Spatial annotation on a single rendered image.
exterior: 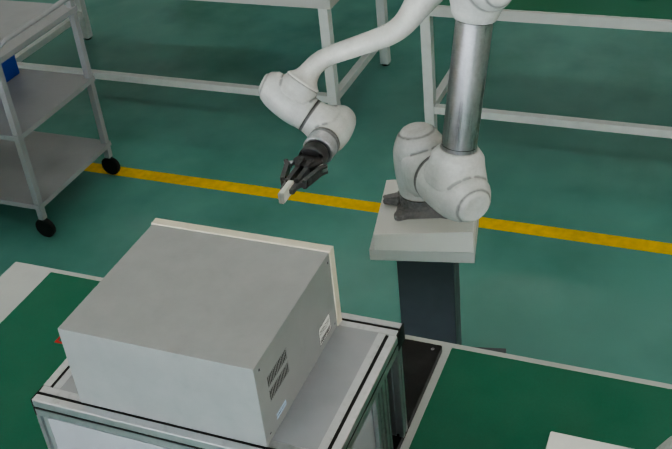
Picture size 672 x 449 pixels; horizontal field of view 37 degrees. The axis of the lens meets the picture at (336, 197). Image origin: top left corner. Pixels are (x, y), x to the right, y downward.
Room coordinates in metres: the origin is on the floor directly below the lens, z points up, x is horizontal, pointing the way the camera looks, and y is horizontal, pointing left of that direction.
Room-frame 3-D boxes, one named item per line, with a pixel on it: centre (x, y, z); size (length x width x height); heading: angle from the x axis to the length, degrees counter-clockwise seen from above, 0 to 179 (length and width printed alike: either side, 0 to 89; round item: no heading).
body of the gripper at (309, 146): (2.30, 0.06, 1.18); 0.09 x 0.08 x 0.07; 155
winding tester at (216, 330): (1.62, 0.30, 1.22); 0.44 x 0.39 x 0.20; 65
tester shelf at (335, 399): (1.62, 0.28, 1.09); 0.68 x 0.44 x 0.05; 65
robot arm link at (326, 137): (2.36, 0.03, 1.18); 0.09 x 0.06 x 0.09; 65
